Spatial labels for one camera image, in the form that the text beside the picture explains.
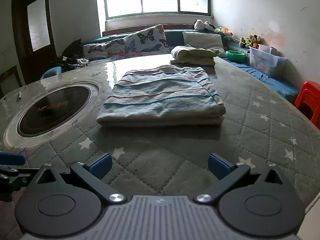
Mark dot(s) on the long butterfly print cushion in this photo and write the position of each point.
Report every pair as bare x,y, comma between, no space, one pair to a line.
104,50

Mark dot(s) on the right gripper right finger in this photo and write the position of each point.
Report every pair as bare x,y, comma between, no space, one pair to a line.
219,166

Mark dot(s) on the round induction cooktop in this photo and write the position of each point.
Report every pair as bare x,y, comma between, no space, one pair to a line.
49,115

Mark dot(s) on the butterfly print pillow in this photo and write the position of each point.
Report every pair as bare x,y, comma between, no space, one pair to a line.
150,41

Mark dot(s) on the clear plastic storage box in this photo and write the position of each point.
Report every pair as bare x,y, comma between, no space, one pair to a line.
269,64

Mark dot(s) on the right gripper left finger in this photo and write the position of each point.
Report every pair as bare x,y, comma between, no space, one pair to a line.
100,166

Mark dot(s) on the folded cream yellow garment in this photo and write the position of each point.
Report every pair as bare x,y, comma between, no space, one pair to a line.
195,56

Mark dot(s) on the small plush toys group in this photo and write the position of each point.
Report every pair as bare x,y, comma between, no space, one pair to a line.
250,41

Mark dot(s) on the white grey pillow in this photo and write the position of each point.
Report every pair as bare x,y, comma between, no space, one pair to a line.
203,40

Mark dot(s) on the green plastic bowl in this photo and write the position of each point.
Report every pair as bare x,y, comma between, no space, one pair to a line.
235,56

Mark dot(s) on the orange green plush toy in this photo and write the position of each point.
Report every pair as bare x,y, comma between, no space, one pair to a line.
224,31

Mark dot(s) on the red plastic stool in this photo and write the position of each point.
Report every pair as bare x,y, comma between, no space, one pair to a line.
308,101

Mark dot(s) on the black bag on bench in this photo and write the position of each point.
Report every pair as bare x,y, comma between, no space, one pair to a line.
72,53

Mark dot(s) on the dark wooden door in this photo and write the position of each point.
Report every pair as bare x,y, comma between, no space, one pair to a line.
33,37

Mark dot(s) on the blue striped sweater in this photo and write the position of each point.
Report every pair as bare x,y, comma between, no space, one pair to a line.
164,96

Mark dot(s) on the blue chair back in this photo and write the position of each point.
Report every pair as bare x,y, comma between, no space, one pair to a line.
52,72

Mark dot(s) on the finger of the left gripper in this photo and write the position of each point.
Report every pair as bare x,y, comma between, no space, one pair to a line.
12,159

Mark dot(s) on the blue bench cushion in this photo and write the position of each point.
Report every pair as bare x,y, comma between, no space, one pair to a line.
286,89

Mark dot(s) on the white plush toy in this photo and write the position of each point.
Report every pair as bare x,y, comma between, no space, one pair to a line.
199,25

